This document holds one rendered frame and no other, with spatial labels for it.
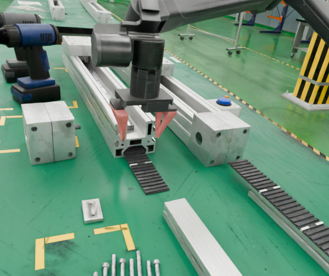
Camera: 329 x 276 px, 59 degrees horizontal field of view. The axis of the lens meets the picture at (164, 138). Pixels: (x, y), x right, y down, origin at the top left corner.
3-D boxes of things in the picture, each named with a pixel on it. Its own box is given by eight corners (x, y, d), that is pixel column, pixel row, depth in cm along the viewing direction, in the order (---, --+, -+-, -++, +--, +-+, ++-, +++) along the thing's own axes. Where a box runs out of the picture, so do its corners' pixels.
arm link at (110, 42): (156, -8, 52) (142, 22, 60) (90, -17, 47) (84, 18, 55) (169, 52, 49) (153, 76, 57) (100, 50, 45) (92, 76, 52)
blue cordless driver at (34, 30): (65, 99, 91) (61, 26, 81) (-3, 113, 78) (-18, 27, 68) (52, 92, 96) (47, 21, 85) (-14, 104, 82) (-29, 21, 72)
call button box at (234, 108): (237, 126, 89) (242, 107, 86) (211, 128, 85) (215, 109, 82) (223, 115, 95) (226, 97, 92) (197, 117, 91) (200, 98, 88)
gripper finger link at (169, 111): (130, 131, 64) (133, 90, 60) (160, 128, 67) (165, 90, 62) (140, 147, 59) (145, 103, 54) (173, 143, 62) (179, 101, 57)
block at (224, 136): (248, 160, 72) (259, 125, 67) (206, 167, 66) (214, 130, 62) (227, 142, 79) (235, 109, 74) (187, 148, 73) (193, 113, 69)
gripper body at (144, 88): (114, 97, 58) (115, 60, 55) (160, 96, 63) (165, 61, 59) (123, 110, 53) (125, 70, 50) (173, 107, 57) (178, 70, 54)
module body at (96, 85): (154, 152, 70) (158, 120, 66) (113, 157, 65) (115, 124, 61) (85, 62, 132) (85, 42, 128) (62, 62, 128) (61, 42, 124)
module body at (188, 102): (220, 143, 78) (226, 114, 74) (187, 148, 73) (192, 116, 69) (126, 62, 140) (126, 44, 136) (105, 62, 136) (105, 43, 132)
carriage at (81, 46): (99, 63, 112) (99, 45, 108) (69, 63, 107) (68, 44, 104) (90, 53, 124) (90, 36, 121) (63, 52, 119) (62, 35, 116)
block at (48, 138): (87, 156, 65) (86, 117, 60) (31, 165, 60) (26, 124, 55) (76, 136, 72) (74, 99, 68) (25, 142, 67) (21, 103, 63)
